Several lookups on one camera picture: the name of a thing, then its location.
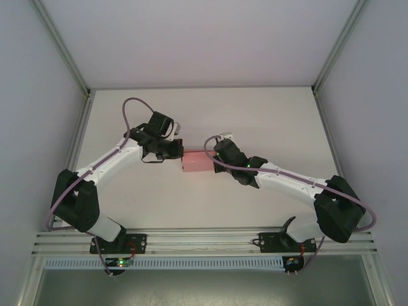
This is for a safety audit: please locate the pink paper box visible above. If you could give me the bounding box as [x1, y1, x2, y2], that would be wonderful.
[180, 148, 221, 174]

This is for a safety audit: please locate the grey metal panel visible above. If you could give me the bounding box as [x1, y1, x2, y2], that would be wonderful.
[31, 269, 383, 306]

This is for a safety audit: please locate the circuit board with green light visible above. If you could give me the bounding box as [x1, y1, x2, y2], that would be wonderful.
[106, 257, 133, 268]

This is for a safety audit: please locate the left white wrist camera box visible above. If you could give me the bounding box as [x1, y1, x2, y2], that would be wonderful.
[164, 121, 183, 142]

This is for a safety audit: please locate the aluminium back frame bar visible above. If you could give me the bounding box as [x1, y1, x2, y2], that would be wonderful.
[89, 84, 315, 91]

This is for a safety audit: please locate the aluminium mounting rail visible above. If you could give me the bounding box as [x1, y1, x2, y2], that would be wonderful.
[31, 226, 379, 256]

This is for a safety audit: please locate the left aluminium table side rail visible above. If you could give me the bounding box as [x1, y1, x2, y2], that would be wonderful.
[47, 92, 94, 231]

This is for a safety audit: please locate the aluminium table side rail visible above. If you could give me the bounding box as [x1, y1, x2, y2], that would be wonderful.
[313, 92, 356, 229]
[47, 92, 94, 231]

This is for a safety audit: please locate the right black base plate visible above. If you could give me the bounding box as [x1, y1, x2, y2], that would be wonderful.
[258, 232, 317, 254]

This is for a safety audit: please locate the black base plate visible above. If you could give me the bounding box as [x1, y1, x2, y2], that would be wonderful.
[89, 233, 148, 255]
[258, 232, 317, 254]

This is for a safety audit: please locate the slotted grey cable duct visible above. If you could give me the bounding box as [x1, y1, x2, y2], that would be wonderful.
[44, 257, 284, 271]

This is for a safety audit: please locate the right aluminium table side rail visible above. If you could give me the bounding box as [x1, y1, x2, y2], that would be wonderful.
[313, 92, 356, 229]

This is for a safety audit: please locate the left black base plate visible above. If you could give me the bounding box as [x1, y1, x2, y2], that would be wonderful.
[89, 233, 148, 255]

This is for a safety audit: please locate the left aluminium frame post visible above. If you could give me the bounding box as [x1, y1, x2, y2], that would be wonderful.
[31, 0, 94, 96]

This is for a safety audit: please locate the aluminium frame post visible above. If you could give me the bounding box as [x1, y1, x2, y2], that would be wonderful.
[31, 0, 94, 96]
[311, 0, 370, 95]

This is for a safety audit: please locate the right aluminium frame post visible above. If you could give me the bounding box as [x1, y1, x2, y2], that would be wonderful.
[311, 0, 370, 95]

